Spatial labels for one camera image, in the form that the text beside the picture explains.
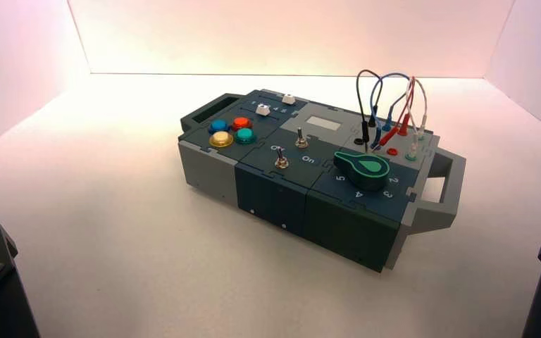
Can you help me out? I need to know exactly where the blue round push button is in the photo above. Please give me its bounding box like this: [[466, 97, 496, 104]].
[[208, 118, 230, 135]]

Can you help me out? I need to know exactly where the yellow round push button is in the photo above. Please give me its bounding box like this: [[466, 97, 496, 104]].
[[209, 131, 235, 149]]

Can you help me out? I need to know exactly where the green round push button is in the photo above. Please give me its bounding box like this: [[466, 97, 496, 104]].
[[232, 128, 257, 145]]

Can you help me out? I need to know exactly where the black jumper cable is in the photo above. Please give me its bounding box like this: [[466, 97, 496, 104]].
[[356, 69, 383, 153]]

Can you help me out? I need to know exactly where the white jumper cable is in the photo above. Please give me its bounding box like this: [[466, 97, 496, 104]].
[[406, 78, 429, 158]]

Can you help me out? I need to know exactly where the red round push button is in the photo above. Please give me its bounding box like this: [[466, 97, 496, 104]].
[[230, 116, 253, 132]]

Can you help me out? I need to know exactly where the grey and dark blue control box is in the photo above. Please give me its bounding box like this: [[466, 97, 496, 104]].
[[178, 88, 468, 274]]

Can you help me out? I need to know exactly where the dark rotary knob green outline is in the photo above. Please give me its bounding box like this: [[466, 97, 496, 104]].
[[333, 150, 391, 192]]

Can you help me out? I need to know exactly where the white rectangular display window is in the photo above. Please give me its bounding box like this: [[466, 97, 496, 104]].
[[306, 115, 342, 132]]

